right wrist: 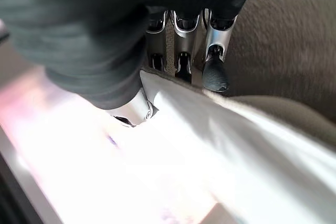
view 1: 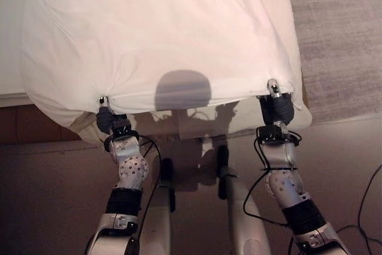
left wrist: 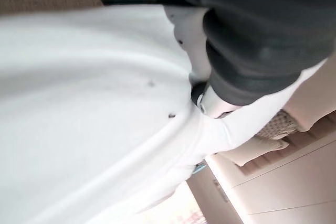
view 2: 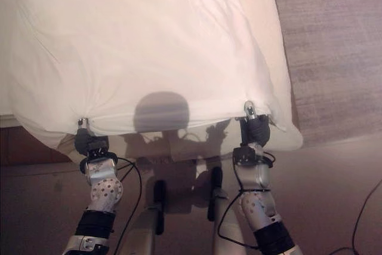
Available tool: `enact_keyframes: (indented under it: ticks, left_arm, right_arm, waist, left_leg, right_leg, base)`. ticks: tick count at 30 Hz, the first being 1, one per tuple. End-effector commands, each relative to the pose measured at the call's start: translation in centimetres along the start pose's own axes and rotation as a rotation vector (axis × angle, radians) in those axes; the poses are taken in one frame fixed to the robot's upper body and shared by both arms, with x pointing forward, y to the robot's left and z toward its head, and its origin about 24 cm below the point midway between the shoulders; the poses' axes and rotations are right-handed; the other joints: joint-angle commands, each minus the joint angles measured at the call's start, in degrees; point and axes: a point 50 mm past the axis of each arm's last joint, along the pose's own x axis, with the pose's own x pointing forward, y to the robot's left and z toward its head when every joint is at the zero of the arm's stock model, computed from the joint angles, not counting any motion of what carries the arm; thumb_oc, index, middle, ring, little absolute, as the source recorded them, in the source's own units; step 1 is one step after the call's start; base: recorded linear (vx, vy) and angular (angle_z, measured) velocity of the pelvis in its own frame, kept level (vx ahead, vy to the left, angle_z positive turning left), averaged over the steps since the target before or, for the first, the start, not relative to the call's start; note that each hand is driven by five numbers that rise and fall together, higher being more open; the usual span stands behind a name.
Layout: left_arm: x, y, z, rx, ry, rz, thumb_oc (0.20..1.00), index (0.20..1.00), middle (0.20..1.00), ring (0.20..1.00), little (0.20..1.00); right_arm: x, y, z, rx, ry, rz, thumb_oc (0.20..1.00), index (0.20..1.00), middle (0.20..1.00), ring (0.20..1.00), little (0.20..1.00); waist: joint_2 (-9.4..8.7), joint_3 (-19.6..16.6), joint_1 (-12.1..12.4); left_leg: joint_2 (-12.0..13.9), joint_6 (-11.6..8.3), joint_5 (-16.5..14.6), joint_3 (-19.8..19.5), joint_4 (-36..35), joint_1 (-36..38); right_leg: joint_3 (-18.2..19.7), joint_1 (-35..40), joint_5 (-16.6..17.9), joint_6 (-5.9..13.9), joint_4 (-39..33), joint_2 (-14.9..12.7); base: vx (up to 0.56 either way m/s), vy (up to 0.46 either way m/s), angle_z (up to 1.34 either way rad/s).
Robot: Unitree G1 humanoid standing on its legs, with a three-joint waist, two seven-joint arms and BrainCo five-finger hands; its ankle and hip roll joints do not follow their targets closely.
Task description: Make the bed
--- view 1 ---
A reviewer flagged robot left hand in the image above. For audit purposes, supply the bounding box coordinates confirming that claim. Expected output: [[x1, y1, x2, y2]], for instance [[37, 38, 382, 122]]
[[95, 96, 131, 134]]

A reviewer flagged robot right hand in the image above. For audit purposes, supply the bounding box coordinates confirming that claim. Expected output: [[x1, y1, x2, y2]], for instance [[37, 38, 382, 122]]
[[258, 78, 295, 127]]

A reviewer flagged white duvet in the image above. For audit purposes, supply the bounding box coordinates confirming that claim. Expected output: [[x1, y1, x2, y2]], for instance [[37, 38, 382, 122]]
[[19, 0, 313, 131]]

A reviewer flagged brown bed base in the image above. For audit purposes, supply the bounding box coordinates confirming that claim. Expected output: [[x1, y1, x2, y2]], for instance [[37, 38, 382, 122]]
[[0, 105, 101, 146]]

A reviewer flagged grey rug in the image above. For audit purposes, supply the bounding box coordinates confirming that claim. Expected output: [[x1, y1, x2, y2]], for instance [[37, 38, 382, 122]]
[[279, 0, 382, 123]]

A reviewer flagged silver robot right leg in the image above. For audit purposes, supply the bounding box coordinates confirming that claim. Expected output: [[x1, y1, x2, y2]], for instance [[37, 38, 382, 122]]
[[217, 145, 273, 255]]

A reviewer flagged silver robot leg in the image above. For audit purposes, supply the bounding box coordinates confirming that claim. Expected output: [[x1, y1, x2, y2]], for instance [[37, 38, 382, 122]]
[[217, 145, 273, 255], [138, 158, 177, 255]]

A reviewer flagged silver robot left leg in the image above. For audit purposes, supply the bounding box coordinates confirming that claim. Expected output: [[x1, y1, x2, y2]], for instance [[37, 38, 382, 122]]
[[138, 158, 177, 255]]

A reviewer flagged white mattress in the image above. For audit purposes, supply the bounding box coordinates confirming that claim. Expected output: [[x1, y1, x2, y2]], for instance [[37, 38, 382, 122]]
[[0, 0, 29, 108]]

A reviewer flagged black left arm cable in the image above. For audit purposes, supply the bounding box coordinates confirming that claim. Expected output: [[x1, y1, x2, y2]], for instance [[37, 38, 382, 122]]
[[131, 134, 162, 255]]

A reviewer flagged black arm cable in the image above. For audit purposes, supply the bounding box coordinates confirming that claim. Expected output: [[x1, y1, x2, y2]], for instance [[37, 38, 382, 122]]
[[131, 134, 162, 255], [242, 135, 301, 255]]

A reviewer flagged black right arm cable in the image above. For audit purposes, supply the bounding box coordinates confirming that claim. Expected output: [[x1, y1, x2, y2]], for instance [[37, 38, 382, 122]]
[[242, 135, 301, 255]]

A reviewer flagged black floor cable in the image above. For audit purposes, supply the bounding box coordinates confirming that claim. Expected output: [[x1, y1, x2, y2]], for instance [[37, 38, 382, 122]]
[[336, 164, 382, 255]]

